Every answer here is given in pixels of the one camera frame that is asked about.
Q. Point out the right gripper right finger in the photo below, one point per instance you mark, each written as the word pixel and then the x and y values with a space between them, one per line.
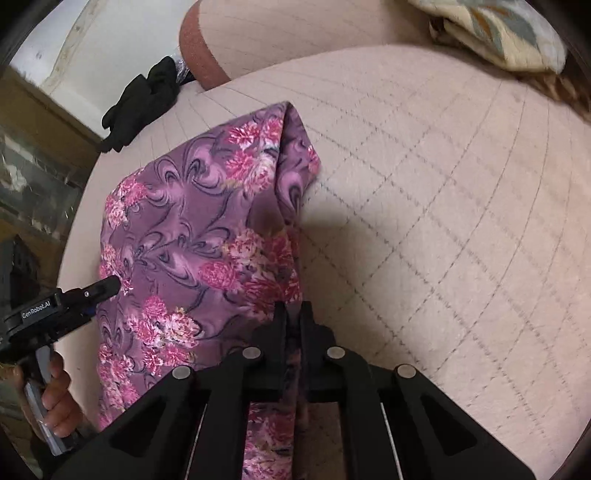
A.
pixel 397 424

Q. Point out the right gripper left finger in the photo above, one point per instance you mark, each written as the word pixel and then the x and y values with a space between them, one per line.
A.
pixel 191 424

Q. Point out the pink quilted bedspread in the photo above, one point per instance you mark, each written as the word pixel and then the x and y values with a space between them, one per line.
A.
pixel 448 227

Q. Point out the person's left hand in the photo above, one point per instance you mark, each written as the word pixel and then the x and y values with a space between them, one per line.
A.
pixel 64 414

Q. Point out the black cloth on bed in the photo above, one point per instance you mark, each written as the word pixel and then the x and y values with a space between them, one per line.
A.
pixel 144 99

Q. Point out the purple floral garment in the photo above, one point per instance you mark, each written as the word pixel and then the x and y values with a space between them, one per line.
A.
pixel 204 241

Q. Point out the wooden glass-panel cabinet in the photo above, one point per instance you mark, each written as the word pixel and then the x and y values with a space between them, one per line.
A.
pixel 46 159

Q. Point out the beige patterned cloth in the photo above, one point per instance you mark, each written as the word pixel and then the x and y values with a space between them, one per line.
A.
pixel 510 34

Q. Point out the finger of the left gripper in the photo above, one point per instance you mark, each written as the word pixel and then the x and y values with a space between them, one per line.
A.
pixel 84 301

